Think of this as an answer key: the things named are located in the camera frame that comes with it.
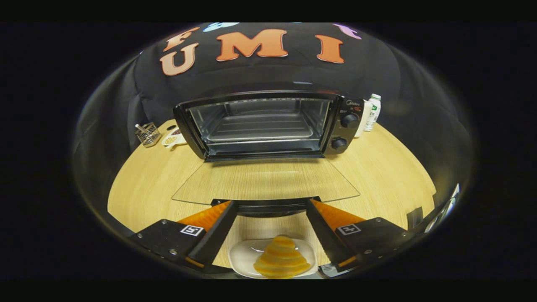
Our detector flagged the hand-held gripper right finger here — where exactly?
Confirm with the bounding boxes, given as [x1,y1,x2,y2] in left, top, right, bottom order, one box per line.
[305,199,420,269]

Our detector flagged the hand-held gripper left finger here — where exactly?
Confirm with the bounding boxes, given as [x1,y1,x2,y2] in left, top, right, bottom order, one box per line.
[129,200,239,270]

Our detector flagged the yellow croissant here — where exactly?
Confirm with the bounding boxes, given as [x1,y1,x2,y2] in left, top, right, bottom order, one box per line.
[253,235,311,279]

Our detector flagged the black toaster oven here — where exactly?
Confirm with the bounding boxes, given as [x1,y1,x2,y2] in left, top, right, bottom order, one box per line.
[171,90,365,218]

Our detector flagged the white plate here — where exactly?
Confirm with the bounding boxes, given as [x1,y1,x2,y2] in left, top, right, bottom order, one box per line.
[229,238,318,279]

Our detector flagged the small dark block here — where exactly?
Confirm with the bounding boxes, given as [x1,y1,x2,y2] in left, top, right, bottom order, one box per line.
[406,206,424,229]

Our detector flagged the small white snack dish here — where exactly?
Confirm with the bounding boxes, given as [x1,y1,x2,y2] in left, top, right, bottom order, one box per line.
[162,126,188,150]

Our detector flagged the white box with dark label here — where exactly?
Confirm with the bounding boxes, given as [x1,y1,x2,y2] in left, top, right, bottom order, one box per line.
[355,99,373,138]

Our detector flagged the small white bottle green label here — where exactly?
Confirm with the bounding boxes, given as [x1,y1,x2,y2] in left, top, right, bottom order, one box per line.
[364,94,382,132]

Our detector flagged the wire mesh utensil holder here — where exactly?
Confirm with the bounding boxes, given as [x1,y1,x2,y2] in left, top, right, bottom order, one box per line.
[135,122,162,147]

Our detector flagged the silver metal frame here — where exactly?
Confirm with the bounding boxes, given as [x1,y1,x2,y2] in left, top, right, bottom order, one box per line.
[424,183,461,233]

